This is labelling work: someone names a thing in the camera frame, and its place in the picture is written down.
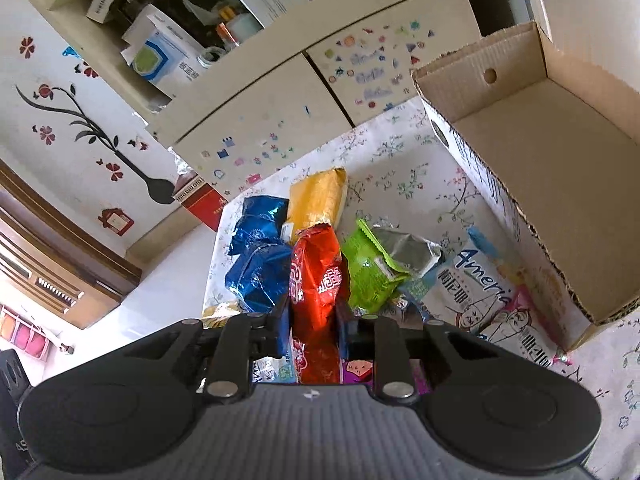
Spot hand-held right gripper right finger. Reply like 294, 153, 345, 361
334, 302, 481, 406

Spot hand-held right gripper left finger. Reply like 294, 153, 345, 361
150, 300, 294, 402

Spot red snack packet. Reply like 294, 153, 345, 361
289, 224, 351, 386

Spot small yellow snack packet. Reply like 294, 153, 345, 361
201, 301, 251, 331

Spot blue foil snack packet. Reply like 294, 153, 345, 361
227, 195, 291, 256
224, 241, 296, 313

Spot green snack packet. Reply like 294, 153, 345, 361
341, 218, 416, 313

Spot white pink snack packet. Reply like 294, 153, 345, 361
477, 285, 571, 368

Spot brown cardboard box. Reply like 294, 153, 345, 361
411, 21, 640, 353

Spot purple snack packet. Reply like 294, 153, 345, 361
340, 357, 431, 396

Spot pink hanging storage pockets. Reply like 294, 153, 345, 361
0, 305, 53, 363

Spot large yellow snack packet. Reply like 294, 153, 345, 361
287, 166, 348, 233

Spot red box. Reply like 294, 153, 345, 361
171, 170, 228, 231

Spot floral tablecloth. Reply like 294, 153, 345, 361
202, 97, 640, 480

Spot beige cabinet with stickers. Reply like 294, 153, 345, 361
5, 0, 483, 201

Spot white box blue green print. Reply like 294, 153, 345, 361
120, 4, 207, 98

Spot pale green cup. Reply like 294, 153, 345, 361
227, 10, 263, 43

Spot small white box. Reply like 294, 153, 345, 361
85, 0, 122, 23

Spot wooden door frame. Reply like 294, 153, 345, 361
0, 160, 143, 331

